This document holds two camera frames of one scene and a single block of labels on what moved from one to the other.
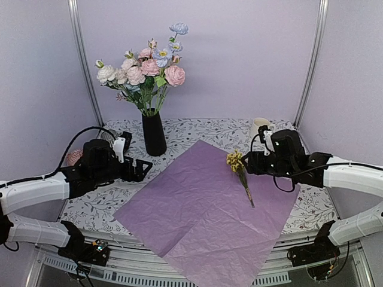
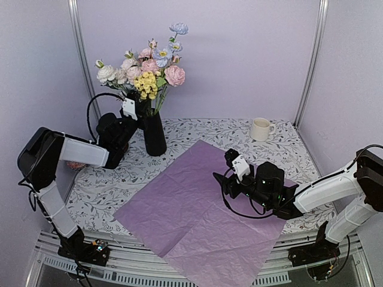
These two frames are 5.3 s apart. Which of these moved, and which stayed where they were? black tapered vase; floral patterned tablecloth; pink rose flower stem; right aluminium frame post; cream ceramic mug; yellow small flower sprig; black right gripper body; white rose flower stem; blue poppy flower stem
Moved: pink rose flower stem; black right gripper body; yellow small flower sprig
Stayed: floral patterned tablecloth; black tapered vase; blue poppy flower stem; white rose flower stem; cream ceramic mug; right aluminium frame post
